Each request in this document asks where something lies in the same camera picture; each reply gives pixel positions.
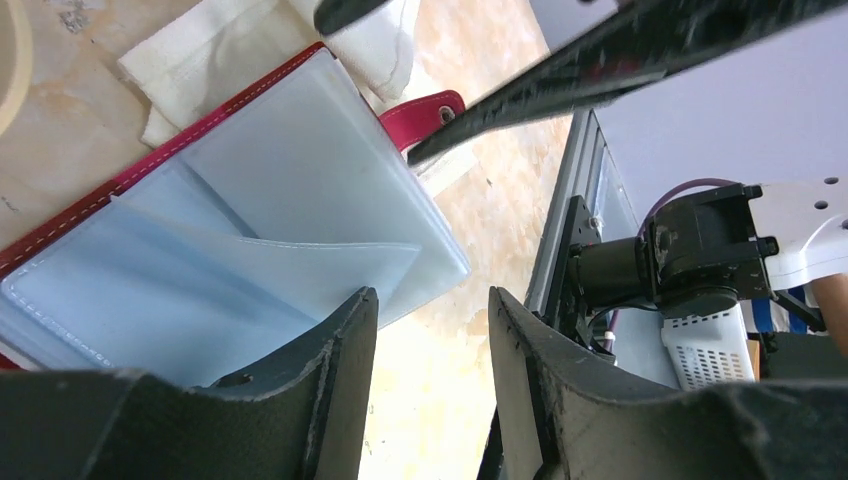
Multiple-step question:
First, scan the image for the red leather card holder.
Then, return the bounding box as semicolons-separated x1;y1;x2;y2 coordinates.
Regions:
1;43;470;386

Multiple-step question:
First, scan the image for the white cloth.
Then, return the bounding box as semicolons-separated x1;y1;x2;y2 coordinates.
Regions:
117;0;478;197

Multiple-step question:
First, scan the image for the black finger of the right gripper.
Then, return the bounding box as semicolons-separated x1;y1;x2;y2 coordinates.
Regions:
407;0;847;166

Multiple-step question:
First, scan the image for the white plastic basket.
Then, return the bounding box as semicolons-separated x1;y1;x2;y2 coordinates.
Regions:
661;305;758;390

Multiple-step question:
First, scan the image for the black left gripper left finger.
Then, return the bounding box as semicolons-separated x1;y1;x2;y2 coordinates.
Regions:
1;288;378;479

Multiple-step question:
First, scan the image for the blue white striped shirt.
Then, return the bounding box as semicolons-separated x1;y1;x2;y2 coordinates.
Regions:
739;298;811;334

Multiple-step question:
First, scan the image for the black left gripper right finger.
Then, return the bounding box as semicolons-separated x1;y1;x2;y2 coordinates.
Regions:
488;287;847;479

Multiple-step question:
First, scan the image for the beige plastic tray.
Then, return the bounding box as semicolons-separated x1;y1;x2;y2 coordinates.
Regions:
1;0;34;133

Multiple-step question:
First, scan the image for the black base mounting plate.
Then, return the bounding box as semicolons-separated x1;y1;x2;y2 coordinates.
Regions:
476;404;511;480

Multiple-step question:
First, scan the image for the aluminium frame rail right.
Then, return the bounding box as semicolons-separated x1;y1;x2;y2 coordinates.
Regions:
525;111;640;316

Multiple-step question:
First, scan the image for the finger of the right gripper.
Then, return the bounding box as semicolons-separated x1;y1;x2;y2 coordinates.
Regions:
313;0;387;36

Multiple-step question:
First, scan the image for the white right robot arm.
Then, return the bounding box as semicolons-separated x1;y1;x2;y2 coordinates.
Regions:
408;1;847;479

